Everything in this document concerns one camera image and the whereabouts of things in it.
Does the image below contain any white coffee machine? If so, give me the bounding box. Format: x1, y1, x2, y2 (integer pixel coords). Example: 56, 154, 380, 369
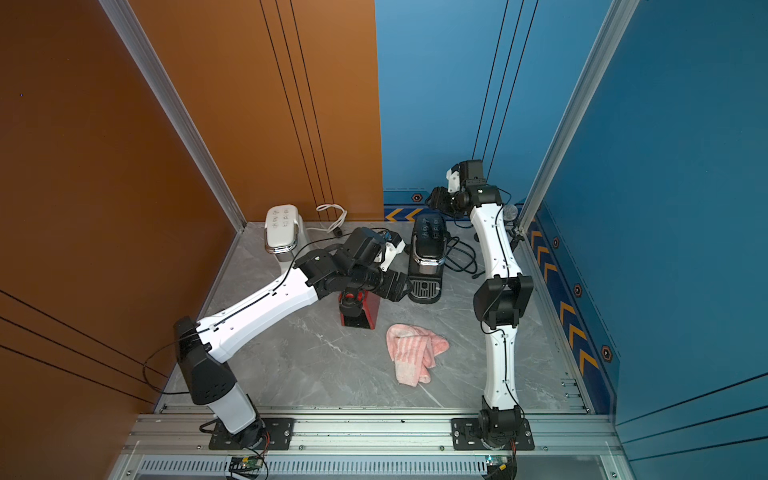
264, 204, 308, 262

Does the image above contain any black machine power cable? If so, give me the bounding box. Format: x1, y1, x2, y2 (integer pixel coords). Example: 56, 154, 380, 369
445, 220, 486, 280

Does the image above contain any red Nespresso coffee machine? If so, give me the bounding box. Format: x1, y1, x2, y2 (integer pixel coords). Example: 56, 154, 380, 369
339, 290, 381, 330

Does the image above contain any pink striped towel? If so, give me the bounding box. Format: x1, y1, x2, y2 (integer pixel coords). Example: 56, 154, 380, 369
386, 324, 450, 387

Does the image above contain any black microphone on tripod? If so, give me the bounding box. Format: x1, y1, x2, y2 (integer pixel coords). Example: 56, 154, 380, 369
502, 205, 522, 251

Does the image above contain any black coffee machine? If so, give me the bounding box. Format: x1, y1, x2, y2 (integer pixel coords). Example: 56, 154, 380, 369
408, 213, 449, 304

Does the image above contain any white power cable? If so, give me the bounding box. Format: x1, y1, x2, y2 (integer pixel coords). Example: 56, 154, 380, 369
305, 203, 349, 236

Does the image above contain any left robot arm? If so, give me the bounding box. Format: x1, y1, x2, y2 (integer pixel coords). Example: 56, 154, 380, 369
174, 227, 411, 449

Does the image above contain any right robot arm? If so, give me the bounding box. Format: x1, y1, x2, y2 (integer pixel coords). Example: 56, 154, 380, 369
427, 160, 534, 450

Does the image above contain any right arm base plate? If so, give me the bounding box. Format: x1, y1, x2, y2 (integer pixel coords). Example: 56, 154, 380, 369
450, 417, 536, 452

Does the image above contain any green circuit board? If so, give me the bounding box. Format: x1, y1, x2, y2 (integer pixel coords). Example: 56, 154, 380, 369
227, 455, 269, 480
483, 457, 518, 480

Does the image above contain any right green circuit board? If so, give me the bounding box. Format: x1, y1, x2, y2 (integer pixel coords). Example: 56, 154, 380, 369
483, 457, 518, 480

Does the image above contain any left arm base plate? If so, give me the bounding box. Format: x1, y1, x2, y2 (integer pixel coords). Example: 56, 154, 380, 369
199, 417, 295, 453

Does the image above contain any left green circuit board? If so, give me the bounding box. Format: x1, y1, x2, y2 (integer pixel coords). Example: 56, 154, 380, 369
227, 455, 269, 480

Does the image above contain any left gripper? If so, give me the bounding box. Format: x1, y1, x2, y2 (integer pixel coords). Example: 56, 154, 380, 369
348, 265, 417, 301

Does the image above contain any aluminium front rail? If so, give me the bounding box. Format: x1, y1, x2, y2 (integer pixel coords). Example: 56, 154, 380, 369
111, 407, 632, 479

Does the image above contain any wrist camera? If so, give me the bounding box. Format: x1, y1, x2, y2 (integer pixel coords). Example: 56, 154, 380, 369
446, 169, 461, 194
379, 232, 406, 272

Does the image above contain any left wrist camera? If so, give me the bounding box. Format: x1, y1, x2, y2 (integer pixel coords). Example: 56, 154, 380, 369
379, 232, 406, 272

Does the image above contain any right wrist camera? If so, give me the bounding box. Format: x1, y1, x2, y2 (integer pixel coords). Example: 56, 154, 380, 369
446, 169, 461, 194

